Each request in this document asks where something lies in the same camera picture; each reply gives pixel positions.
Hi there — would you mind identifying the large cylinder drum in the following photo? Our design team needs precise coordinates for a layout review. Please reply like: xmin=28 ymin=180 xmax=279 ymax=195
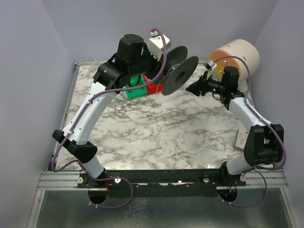
xmin=209 ymin=39 xmax=260 ymax=83

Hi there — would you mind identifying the white cable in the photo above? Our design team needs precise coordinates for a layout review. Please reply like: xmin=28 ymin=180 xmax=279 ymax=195
xmin=155 ymin=63 xmax=182 ymax=93

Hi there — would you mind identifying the purple cable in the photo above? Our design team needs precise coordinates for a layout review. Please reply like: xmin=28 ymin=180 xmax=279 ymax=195
xmin=51 ymin=28 xmax=168 ymax=209
xmin=212 ymin=56 xmax=287 ymax=209

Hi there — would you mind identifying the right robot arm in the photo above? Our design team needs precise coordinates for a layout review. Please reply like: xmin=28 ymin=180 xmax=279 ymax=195
xmin=186 ymin=66 xmax=284 ymax=175

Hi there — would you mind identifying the green plastic bin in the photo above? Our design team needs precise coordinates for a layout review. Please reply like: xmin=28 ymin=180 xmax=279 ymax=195
xmin=125 ymin=75 xmax=148 ymax=99

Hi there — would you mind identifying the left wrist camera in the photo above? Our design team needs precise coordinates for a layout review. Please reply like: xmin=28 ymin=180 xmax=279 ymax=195
xmin=147 ymin=32 xmax=164 ymax=61

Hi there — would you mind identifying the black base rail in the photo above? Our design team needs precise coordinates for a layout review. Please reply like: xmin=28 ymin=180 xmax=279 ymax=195
xmin=77 ymin=169 xmax=246 ymax=198

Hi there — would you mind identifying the red plastic bin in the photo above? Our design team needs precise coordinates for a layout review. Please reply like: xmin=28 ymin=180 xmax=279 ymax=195
xmin=142 ymin=74 xmax=163 ymax=94

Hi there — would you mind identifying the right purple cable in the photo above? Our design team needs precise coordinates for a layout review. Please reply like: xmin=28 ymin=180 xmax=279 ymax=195
xmin=212 ymin=56 xmax=287 ymax=209

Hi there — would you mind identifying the black spool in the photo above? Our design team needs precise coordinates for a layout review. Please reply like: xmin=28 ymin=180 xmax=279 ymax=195
xmin=161 ymin=46 xmax=199 ymax=96

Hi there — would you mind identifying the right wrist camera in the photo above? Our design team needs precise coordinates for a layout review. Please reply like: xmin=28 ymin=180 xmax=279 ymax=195
xmin=204 ymin=59 xmax=217 ymax=79

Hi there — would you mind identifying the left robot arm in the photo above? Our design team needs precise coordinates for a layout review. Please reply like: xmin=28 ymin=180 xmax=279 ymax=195
xmin=51 ymin=28 xmax=171 ymax=178

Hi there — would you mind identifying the small white box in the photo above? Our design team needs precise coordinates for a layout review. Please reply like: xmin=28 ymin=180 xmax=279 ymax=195
xmin=233 ymin=129 xmax=249 ymax=151

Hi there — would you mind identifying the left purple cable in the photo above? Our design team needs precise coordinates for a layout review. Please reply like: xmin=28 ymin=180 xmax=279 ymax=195
xmin=51 ymin=28 xmax=168 ymax=209

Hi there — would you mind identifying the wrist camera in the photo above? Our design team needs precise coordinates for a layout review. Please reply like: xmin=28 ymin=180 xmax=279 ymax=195
xmin=147 ymin=32 xmax=164 ymax=61
xmin=204 ymin=59 xmax=217 ymax=79

